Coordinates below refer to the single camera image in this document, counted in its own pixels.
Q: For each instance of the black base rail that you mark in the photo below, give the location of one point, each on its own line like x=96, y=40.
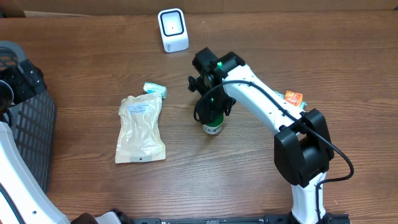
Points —
x=267, y=219

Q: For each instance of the orange white small box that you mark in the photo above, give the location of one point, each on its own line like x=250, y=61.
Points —
x=294, y=98

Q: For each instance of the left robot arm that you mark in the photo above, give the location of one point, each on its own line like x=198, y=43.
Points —
x=22, y=199

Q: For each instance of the clear bag beige contents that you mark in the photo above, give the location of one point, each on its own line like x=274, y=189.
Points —
x=139, y=137

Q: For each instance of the green wet wipes pack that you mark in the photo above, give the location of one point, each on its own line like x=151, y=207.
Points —
x=303, y=105

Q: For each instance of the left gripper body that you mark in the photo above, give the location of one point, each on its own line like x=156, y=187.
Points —
x=22, y=89

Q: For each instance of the teal white tissue pack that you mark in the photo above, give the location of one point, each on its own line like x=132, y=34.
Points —
x=155, y=88

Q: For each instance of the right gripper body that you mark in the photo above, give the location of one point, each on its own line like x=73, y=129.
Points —
x=217, y=102

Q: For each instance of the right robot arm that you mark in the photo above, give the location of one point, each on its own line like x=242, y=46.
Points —
x=301, y=150

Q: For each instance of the grey plastic mesh basket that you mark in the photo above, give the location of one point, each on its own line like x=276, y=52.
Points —
x=32, y=122

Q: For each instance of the white barcode scanner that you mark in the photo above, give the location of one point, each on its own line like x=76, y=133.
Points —
x=173, y=30

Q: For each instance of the green lid jar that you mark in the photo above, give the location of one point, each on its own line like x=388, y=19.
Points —
x=215, y=127

